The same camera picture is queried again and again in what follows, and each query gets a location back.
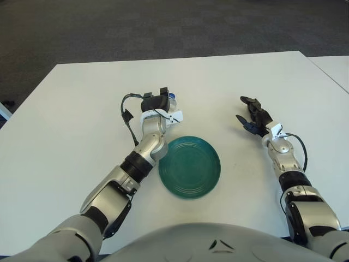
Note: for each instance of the clear bottle with blue cap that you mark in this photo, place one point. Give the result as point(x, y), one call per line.
point(173, 101)

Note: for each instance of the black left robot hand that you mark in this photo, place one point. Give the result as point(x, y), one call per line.
point(155, 103)

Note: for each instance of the green round plate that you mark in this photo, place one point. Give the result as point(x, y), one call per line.
point(191, 169)

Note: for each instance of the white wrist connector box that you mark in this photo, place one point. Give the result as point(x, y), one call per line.
point(175, 117)
point(276, 131)

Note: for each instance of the white right wrist connector box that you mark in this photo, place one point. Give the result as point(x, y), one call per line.
point(276, 131)

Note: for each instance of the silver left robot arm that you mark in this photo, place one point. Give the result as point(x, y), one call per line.
point(114, 188)

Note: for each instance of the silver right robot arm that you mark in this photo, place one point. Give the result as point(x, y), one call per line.
point(308, 199)

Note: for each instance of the white furniture edge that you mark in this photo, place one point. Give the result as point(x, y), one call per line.
point(4, 110)

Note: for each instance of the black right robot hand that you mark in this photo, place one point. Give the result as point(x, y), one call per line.
point(260, 114)

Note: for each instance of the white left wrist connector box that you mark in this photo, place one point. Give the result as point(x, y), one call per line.
point(175, 117)

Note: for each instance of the grey robot torso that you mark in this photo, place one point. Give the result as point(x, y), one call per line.
point(204, 243)

